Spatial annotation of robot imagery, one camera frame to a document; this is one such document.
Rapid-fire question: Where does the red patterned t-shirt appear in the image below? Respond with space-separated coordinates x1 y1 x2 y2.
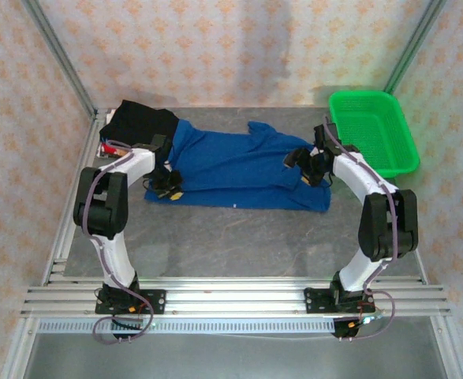
98 140 132 159

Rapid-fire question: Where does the aluminium frame post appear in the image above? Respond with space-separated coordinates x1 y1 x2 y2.
383 0 448 96
21 0 99 118

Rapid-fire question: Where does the black electronics bracket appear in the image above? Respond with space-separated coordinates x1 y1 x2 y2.
332 314 378 341
110 315 145 341

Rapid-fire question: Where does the aluminium side rail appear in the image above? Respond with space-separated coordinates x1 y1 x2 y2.
392 179 463 379
0 112 104 379

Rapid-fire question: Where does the slotted grey cable duct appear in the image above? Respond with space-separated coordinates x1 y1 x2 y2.
36 318 337 335

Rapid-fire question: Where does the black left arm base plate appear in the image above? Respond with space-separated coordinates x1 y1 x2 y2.
95 289 167 316

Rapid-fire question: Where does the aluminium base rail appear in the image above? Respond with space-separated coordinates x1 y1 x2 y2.
20 276 453 318

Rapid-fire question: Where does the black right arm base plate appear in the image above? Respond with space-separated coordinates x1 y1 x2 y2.
304 287 375 316

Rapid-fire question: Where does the green plastic basket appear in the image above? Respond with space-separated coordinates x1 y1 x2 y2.
328 90 420 179

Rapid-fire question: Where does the grey metal panel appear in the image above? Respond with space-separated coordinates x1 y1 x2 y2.
21 333 449 379

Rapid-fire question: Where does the black t-shirt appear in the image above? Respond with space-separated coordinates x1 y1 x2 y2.
99 99 181 153

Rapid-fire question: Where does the white folded t-shirt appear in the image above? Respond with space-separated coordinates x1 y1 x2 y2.
95 109 116 159

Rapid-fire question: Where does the blue t-shirt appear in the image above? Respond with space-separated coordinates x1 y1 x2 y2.
143 119 332 213

